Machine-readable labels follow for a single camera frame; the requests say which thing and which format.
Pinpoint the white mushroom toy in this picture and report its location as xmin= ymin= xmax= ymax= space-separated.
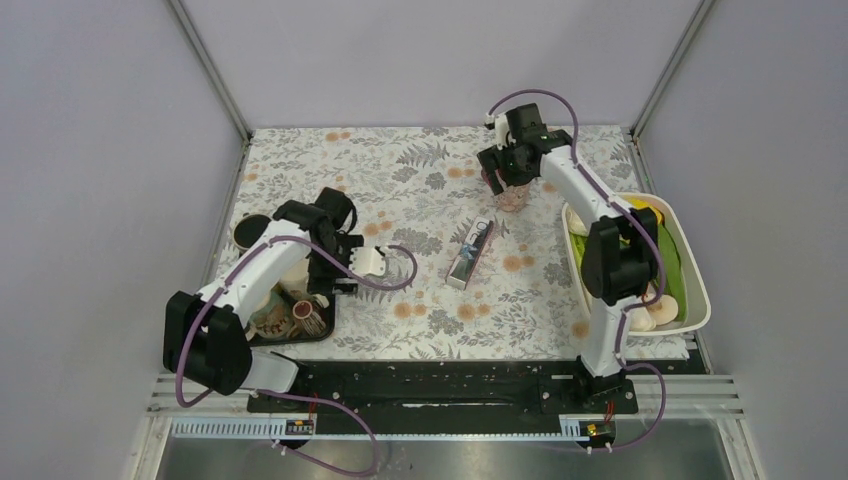
xmin=630 ymin=295 xmax=679 ymax=332

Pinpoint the pink floral mug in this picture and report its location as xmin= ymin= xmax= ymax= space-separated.
xmin=495 ymin=179 xmax=531 ymax=212

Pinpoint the green leafy vegetable toy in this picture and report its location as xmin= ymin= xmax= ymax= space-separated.
xmin=569 ymin=225 xmax=687 ymax=321

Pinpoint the black plastic tray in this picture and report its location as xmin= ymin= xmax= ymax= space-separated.
xmin=233 ymin=213 xmax=338 ymax=347

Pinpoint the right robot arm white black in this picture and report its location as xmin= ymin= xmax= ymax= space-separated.
xmin=478 ymin=127 xmax=664 ymax=412

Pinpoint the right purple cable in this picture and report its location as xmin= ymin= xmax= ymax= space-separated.
xmin=487 ymin=88 xmax=668 ymax=454

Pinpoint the silver toothpaste box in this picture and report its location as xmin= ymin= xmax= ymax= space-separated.
xmin=445 ymin=217 xmax=495 ymax=290

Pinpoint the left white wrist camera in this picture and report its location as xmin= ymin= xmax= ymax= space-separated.
xmin=349 ymin=246 xmax=387 ymax=277

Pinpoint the floral tablecloth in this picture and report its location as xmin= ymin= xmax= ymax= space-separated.
xmin=209 ymin=125 xmax=694 ymax=363

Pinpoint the cream mug red pattern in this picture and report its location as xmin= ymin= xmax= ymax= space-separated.
xmin=276 ymin=259 xmax=309 ymax=298

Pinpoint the green inside floral mug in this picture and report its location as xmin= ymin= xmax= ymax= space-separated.
xmin=248 ymin=291 xmax=295 ymax=340

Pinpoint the napa cabbage toy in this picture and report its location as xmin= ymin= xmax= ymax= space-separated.
xmin=564 ymin=195 xmax=664 ymax=237

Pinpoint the small dark brown mug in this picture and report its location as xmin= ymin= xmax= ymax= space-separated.
xmin=292 ymin=300 xmax=326 ymax=337

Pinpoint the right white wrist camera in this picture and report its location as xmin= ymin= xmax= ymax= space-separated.
xmin=484 ymin=113 xmax=510 ymax=148

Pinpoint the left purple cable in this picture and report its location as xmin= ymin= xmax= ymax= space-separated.
xmin=173 ymin=234 xmax=420 ymax=477

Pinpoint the purple cable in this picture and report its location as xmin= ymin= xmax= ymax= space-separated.
xmin=173 ymin=234 xmax=420 ymax=477
xmin=487 ymin=88 xmax=668 ymax=454

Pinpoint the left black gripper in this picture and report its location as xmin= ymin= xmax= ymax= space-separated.
xmin=308 ymin=236 xmax=364 ymax=295

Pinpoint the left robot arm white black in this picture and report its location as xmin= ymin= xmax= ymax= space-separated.
xmin=163 ymin=200 xmax=364 ymax=411

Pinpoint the black mug red inside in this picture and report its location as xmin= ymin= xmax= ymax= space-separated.
xmin=231 ymin=214 xmax=271 ymax=254

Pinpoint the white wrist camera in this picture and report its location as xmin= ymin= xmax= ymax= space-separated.
xmin=484 ymin=113 xmax=510 ymax=148
xmin=349 ymin=246 xmax=387 ymax=277

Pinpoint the white plastic basin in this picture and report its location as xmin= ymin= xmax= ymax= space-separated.
xmin=561 ymin=192 xmax=711 ymax=338

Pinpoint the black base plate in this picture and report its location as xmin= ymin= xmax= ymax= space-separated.
xmin=247 ymin=357 xmax=640 ymax=417

